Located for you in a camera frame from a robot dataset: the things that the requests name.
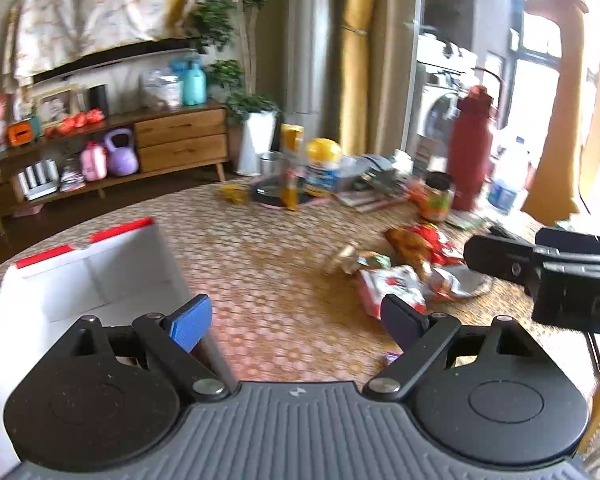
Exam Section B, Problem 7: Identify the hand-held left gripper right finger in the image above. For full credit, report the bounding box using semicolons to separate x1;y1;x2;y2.
362;293;536;402

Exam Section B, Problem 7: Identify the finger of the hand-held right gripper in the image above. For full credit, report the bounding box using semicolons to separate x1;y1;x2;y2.
463;235;547;297

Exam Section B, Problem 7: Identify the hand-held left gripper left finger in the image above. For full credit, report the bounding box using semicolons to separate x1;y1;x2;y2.
55;293;231;404

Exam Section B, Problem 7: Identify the silver snack packet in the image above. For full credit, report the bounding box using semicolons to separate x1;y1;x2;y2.
427;263;494;303

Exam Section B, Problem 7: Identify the red snack packet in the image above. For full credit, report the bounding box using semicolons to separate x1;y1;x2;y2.
412;223;465;267

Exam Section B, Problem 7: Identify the orange fried snack packet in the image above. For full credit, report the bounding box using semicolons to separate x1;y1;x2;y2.
383;226;434;282

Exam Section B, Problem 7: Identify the red cardboard box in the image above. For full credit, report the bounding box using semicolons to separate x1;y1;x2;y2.
0;217;242;479

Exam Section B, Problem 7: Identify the white red spout pouch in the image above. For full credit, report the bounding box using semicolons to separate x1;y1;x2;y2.
355;264;429;319

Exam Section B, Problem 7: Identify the green flat packet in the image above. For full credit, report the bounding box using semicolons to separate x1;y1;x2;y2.
447;209;487;232

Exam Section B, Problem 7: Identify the small green packet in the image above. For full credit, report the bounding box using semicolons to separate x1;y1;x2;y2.
357;252;392;270

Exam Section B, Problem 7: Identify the clear plastic water bottle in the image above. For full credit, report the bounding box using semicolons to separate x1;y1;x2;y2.
487;137;532;212

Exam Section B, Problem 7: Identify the green label jar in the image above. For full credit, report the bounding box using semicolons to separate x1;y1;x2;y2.
419;172;455;224

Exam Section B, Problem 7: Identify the red water bottle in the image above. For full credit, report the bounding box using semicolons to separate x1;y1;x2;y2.
449;67;504;212

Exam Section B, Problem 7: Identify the white small carton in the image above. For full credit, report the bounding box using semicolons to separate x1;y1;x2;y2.
412;137;439;177

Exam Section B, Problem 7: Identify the small yellow wrapper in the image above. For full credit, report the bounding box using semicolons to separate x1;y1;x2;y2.
219;182;251;205

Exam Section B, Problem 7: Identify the pile of books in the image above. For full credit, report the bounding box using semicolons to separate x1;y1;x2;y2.
337;152;414;212

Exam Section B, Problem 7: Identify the yellow giraffe figure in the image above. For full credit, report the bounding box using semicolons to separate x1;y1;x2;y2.
520;0;592;222

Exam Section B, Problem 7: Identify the dark round coaster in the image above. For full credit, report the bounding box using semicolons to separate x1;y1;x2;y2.
252;184;332;209

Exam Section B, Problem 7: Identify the clear glass cup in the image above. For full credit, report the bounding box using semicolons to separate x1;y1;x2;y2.
259;151;289;196

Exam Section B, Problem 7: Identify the wooden cabinet drawer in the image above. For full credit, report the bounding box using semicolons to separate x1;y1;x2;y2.
137;133;230;174
133;108;228;150

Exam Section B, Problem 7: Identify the yellow lid supplement bottle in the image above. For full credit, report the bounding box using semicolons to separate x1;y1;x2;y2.
303;138;343;198

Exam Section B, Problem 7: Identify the white washing machine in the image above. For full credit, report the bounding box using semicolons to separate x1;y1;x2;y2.
414;34;477;152

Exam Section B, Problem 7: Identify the wooden TV cabinet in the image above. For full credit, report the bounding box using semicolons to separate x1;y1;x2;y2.
0;104;232;235

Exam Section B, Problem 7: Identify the purple kettlebell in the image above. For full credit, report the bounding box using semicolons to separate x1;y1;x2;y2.
103;128;140;177

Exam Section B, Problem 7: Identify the stack of magazines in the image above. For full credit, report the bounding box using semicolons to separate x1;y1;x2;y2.
59;159;86;194

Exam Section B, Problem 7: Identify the pink case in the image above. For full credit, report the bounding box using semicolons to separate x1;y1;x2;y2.
79;140;109;182

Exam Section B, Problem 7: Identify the tall yellow packet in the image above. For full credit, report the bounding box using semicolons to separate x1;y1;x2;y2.
278;123;306;212

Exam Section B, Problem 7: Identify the white planter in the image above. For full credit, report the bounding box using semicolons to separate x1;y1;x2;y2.
237;109;279;177

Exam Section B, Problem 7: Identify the white router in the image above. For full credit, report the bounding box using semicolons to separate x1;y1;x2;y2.
17;158;61;200

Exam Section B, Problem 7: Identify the clear plastic bag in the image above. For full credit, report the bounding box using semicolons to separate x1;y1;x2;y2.
139;68;184;110

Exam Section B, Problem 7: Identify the blue spray bottle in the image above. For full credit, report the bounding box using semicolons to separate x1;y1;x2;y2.
170;58;209;107

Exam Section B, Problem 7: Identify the black speaker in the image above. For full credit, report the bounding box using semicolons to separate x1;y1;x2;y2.
88;83;110;119

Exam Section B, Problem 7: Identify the yellow curtain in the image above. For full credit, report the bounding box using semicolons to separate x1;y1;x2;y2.
337;0;382;157

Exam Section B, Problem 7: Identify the orange green box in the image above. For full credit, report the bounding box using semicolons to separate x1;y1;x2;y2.
7;117;41;147

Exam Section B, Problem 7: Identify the television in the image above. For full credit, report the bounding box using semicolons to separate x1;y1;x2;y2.
32;37;194;87

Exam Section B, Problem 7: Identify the green potted tree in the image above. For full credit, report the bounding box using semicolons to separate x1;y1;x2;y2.
184;0;282;127

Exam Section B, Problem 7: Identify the grey standing air conditioner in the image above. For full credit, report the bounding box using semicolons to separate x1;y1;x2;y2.
284;0;332;117

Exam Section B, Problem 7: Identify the floral cloth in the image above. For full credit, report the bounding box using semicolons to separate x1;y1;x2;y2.
1;0;202;82

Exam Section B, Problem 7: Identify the photo frame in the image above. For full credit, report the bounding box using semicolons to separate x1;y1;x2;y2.
33;84;79;127

